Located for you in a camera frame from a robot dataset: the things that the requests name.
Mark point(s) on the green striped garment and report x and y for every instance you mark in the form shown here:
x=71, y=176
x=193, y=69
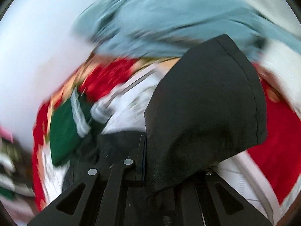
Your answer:
x=69, y=124

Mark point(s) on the black leather jacket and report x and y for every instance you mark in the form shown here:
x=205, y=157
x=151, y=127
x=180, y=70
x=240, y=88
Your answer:
x=209, y=107

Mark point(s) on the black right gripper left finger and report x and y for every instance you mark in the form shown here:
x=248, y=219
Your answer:
x=96, y=199

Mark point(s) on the light blue garment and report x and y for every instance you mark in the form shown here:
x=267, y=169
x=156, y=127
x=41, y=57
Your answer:
x=168, y=28

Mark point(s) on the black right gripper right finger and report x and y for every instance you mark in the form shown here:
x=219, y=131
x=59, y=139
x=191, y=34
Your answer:
x=204, y=198

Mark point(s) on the cream fluffy towel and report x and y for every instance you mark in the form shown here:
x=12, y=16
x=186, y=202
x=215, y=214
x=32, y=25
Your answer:
x=279, y=58

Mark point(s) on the red patterned blanket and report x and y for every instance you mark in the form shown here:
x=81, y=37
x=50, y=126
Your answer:
x=277, y=159

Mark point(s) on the white patterned bed sheet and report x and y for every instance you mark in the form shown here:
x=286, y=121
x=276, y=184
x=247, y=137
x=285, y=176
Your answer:
x=242, y=172

